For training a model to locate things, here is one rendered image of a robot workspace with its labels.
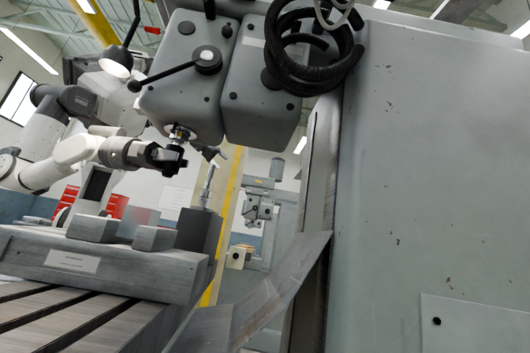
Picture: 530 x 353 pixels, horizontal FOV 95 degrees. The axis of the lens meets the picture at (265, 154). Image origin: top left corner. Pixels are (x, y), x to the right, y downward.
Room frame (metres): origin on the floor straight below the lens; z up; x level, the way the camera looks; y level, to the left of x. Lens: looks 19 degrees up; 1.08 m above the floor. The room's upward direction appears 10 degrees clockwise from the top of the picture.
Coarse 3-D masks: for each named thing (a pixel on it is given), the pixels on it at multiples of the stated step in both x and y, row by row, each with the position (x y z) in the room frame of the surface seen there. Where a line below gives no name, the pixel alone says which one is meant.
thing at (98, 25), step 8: (72, 0) 3.67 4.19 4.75; (80, 8) 3.83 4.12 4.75; (96, 8) 4.08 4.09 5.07; (80, 16) 4.04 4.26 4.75; (88, 16) 4.01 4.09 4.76; (96, 16) 4.17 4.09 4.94; (104, 16) 4.34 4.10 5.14; (88, 24) 4.25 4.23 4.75; (96, 24) 4.27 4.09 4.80; (104, 24) 4.44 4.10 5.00; (96, 32) 4.45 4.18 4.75; (104, 32) 4.54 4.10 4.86; (112, 32) 4.74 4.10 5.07; (96, 40) 4.72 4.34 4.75; (104, 40) 4.67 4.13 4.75; (112, 40) 4.84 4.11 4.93; (104, 48) 4.95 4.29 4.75
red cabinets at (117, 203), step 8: (64, 192) 5.00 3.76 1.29; (72, 192) 5.02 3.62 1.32; (64, 200) 5.01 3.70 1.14; (72, 200) 5.03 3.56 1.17; (112, 200) 5.11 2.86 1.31; (120, 200) 5.19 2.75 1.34; (128, 200) 5.59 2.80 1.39; (56, 208) 5.01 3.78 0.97; (112, 208) 5.11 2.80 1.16; (120, 208) 5.33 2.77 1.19; (112, 216) 5.13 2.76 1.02; (120, 216) 5.47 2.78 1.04
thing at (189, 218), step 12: (180, 216) 0.94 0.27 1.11; (192, 216) 0.93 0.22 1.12; (204, 216) 0.93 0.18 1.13; (216, 216) 1.00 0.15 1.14; (180, 228) 0.94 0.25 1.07; (192, 228) 0.93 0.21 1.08; (204, 228) 0.93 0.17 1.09; (216, 228) 1.05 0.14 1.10; (180, 240) 0.93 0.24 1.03; (192, 240) 0.93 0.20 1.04; (204, 240) 0.93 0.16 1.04; (216, 240) 1.10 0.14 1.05; (204, 252) 0.95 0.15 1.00
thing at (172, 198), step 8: (168, 192) 9.52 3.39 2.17; (176, 192) 9.52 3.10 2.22; (184, 192) 9.53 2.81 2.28; (192, 192) 9.54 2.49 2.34; (160, 200) 9.51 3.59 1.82; (168, 200) 9.52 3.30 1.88; (176, 200) 9.52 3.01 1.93; (184, 200) 9.53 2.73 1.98; (168, 208) 9.52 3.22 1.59; (176, 208) 9.53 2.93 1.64
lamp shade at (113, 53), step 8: (112, 48) 0.49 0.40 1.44; (120, 48) 0.49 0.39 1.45; (104, 56) 0.48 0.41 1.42; (112, 56) 0.49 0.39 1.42; (120, 56) 0.49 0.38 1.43; (128, 56) 0.50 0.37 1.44; (104, 64) 0.53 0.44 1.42; (112, 64) 0.54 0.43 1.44; (120, 64) 0.50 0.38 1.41; (128, 64) 0.51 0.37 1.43; (112, 72) 0.55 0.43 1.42; (120, 72) 0.55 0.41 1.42; (128, 72) 0.55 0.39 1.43
